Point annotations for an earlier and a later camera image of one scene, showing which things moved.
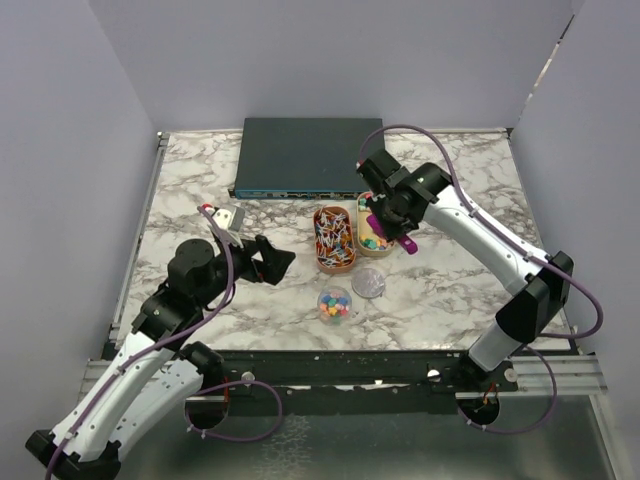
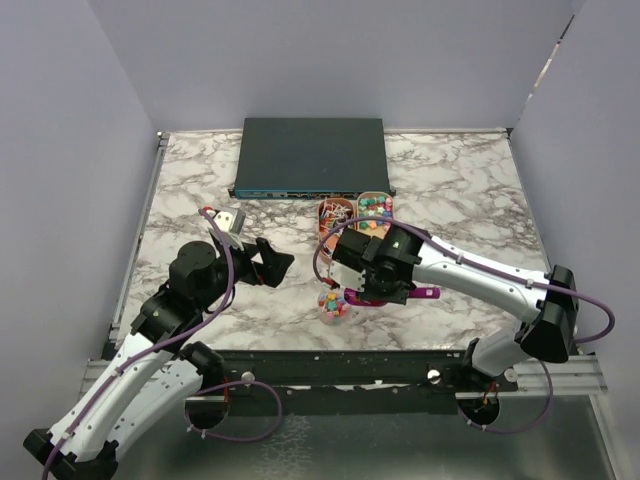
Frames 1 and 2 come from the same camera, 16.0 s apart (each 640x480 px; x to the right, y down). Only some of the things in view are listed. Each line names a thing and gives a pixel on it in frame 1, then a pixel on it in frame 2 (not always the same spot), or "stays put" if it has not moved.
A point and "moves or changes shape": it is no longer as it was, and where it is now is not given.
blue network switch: (301, 158) stays put
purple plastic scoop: (409, 245) moves or changes shape
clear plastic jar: (334, 305) stays put
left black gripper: (275, 261) stays put
